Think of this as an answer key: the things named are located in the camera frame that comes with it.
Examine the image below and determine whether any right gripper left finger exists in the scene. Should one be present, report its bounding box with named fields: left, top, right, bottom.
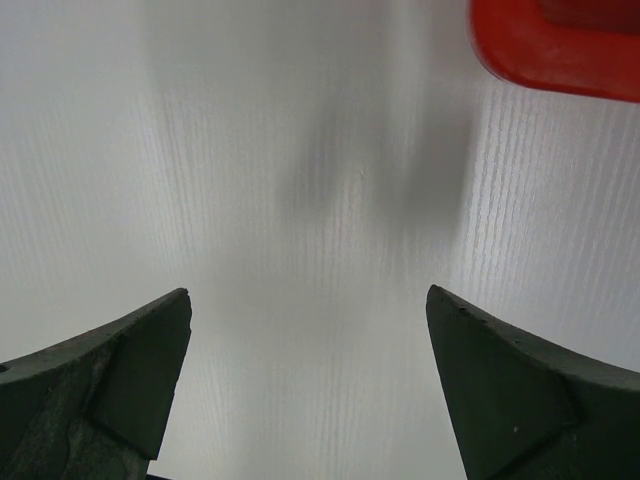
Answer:
left=1, top=288, right=192, bottom=479

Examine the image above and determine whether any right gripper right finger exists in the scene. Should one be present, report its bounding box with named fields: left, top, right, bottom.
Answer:
left=426, top=285, right=639, bottom=479

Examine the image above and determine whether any red plastic bin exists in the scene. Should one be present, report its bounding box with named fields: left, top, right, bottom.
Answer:
left=469, top=0, right=639, bottom=103

